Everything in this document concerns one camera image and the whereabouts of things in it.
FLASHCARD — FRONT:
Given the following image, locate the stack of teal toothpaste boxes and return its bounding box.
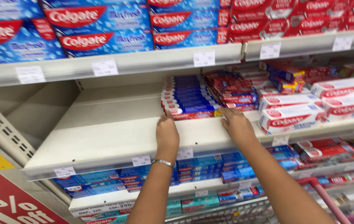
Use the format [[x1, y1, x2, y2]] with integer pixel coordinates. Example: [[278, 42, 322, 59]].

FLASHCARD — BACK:
[[165, 194, 220, 217]]

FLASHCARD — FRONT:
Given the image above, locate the red promotional sign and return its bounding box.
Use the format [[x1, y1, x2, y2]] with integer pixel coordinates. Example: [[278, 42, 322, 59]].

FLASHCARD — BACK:
[[0, 136, 70, 224]]

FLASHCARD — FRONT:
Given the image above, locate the stack of light blue toothpaste boxes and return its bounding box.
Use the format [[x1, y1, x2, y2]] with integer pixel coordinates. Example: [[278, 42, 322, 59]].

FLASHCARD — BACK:
[[53, 145, 300, 200]]

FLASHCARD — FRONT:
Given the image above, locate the stack of large red toothpaste boxes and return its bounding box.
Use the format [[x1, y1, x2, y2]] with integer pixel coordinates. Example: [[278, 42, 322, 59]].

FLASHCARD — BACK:
[[228, 0, 354, 43]]

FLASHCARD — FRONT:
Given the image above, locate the long white shelf label strip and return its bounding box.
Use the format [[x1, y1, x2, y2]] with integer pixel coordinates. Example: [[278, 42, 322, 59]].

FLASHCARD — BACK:
[[70, 200, 136, 218]]

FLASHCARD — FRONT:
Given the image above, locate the pink cart handle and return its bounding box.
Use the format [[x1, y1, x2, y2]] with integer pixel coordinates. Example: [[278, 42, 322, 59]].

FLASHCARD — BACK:
[[298, 177, 352, 224]]

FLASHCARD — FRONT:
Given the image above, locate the red and blue toothpaste carton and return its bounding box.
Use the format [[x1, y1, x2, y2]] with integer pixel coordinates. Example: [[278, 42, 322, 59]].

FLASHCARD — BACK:
[[168, 108, 224, 121]]

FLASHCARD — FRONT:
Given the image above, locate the white metal shelf board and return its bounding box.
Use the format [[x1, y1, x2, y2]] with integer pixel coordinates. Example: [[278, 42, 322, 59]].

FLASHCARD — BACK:
[[68, 157, 354, 218], [21, 82, 354, 182], [0, 27, 354, 90]]

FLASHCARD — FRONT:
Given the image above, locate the row of small blue toothpaste boxes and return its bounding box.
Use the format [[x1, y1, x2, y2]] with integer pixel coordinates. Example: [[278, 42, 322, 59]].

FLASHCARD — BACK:
[[160, 75, 222, 115]]

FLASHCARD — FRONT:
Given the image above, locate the person's right hand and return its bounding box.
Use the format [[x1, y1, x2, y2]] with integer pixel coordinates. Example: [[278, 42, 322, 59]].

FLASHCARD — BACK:
[[219, 107, 257, 147]]

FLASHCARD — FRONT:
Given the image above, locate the stack of red grey toothpaste boxes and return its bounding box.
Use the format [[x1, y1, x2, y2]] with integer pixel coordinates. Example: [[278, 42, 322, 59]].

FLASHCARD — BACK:
[[292, 138, 354, 171]]

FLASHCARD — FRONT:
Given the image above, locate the pile of small red toothpaste boxes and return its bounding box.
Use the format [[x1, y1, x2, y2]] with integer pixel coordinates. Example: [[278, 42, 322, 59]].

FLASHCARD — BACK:
[[203, 61, 341, 112]]

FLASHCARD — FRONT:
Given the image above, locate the stack of large blue toothpaste boxes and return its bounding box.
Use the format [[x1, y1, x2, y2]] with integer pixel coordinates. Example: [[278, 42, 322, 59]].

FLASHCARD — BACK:
[[0, 0, 231, 65]]

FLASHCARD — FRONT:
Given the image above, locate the silver bangle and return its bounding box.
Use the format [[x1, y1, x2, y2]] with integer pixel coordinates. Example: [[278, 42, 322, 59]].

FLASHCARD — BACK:
[[151, 159, 175, 170]]

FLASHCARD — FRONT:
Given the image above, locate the white toothpaste box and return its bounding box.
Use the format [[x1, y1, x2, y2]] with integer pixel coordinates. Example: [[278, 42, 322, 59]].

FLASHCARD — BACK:
[[258, 93, 323, 113], [310, 77, 354, 99], [321, 93, 354, 123], [257, 104, 326, 135]]

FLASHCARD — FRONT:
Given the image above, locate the person's left hand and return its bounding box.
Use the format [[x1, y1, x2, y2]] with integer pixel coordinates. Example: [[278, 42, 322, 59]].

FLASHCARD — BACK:
[[156, 110, 180, 155]]

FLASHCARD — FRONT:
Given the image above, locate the perforated shelf upright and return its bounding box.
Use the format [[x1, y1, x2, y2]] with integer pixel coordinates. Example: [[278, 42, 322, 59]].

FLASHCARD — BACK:
[[0, 90, 37, 168]]

